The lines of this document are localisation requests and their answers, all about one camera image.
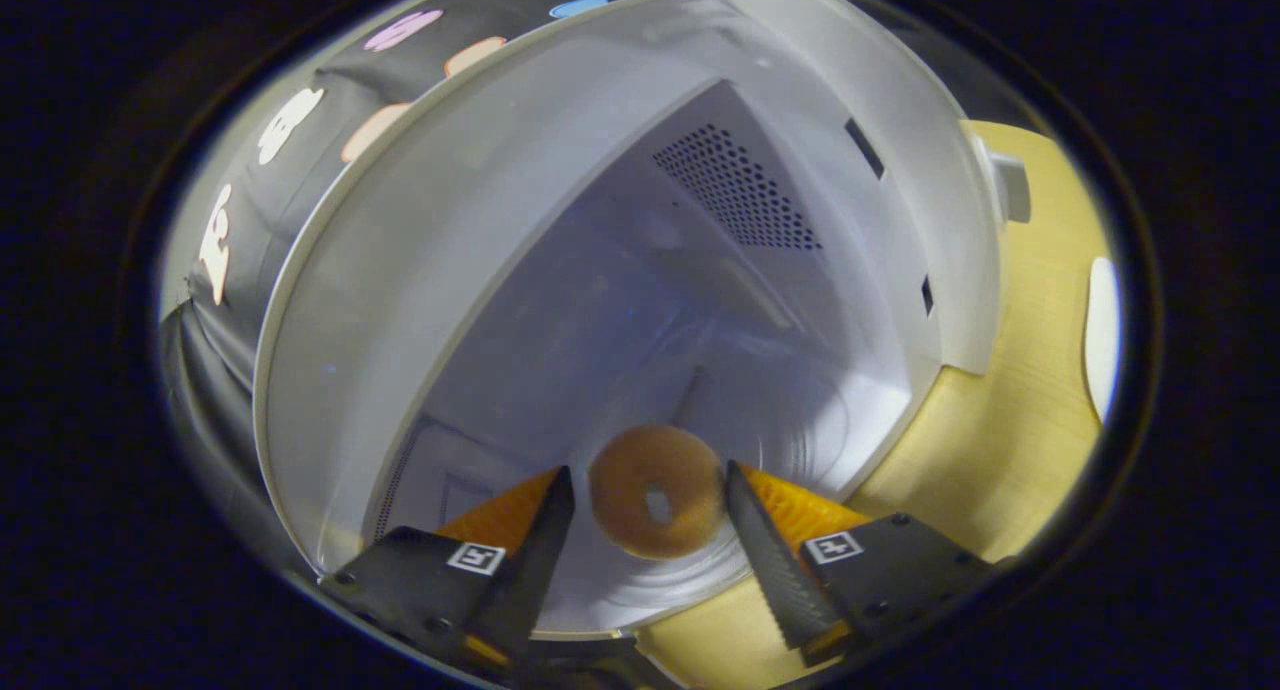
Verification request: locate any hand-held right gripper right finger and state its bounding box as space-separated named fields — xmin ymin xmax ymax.
xmin=725 ymin=460 xmax=996 ymax=668

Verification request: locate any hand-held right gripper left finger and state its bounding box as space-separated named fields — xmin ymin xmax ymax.
xmin=318 ymin=465 xmax=578 ymax=671

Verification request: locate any brown bagel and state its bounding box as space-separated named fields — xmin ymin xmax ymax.
xmin=588 ymin=425 xmax=727 ymax=561

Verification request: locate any white microwave oven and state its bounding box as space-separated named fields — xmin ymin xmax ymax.
xmin=252 ymin=0 xmax=1033 ymax=636

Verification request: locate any white square plate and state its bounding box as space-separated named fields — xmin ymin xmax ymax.
xmin=1083 ymin=257 xmax=1123 ymax=423

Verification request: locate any black backdrop cloth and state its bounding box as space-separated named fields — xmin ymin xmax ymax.
xmin=160 ymin=0 xmax=761 ymax=571

